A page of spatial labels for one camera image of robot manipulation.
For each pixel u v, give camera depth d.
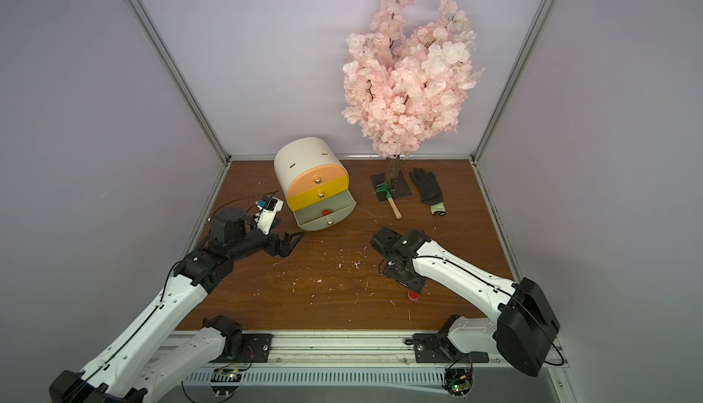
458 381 0.70
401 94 0.61
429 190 1.09
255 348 0.73
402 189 1.10
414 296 0.79
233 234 0.57
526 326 0.39
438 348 0.65
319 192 0.92
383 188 1.06
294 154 0.92
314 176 0.86
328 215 0.92
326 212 0.97
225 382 0.71
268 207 0.64
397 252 0.56
